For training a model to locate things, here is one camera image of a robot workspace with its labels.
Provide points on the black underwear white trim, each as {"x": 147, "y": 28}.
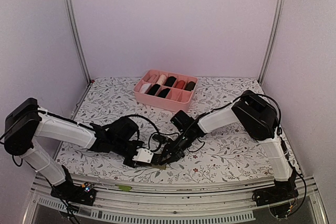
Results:
{"x": 164, "y": 92}

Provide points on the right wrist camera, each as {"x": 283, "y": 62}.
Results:
{"x": 160, "y": 138}

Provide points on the aluminium frame post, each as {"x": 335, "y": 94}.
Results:
{"x": 271, "y": 41}
{"x": 76, "y": 38}

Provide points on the pink divided storage box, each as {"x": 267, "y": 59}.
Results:
{"x": 177, "y": 99}

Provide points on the red rolled underwear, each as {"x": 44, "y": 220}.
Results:
{"x": 180, "y": 84}

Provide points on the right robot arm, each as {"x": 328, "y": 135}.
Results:
{"x": 260, "y": 119}

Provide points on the black rolled underwear front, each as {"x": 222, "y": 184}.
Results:
{"x": 153, "y": 90}

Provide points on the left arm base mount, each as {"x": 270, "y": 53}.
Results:
{"x": 84, "y": 194}

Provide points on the olive rolled underwear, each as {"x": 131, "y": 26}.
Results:
{"x": 190, "y": 86}

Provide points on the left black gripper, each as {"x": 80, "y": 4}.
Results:
{"x": 131, "y": 164}

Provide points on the beige rolled underwear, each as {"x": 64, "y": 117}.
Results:
{"x": 161, "y": 80}

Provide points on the aluminium front rail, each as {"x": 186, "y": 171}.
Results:
{"x": 226, "y": 202}

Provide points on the khaki underwear cream waistband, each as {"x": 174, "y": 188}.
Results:
{"x": 160, "y": 167}

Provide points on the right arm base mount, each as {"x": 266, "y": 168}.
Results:
{"x": 281, "y": 191}

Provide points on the black rolled underwear back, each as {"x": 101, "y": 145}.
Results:
{"x": 170, "y": 81}

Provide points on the white folded cloth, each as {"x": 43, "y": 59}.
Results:
{"x": 144, "y": 88}

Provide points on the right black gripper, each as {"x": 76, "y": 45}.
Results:
{"x": 174, "y": 151}

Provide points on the right aluminium frame post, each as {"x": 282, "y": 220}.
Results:
{"x": 271, "y": 41}

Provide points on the pink folded cloth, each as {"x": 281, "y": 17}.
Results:
{"x": 152, "y": 79}

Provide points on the green tape scrap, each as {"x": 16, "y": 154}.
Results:
{"x": 124, "y": 188}

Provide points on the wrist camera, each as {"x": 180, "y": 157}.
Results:
{"x": 160, "y": 138}
{"x": 143, "y": 155}

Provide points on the floral table mat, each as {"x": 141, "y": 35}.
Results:
{"x": 225, "y": 155}

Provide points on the black rolled underwear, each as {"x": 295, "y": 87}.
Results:
{"x": 170, "y": 81}
{"x": 153, "y": 90}

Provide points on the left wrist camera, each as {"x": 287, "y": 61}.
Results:
{"x": 143, "y": 155}

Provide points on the left aluminium frame post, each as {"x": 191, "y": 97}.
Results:
{"x": 76, "y": 38}

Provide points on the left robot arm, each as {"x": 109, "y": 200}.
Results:
{"x": 29, "y": 121}

